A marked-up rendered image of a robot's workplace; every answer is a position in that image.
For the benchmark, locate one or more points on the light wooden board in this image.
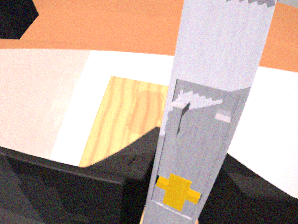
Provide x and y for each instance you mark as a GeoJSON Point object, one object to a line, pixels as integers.
{"type": "Point", "coordinates": [128, 109]}

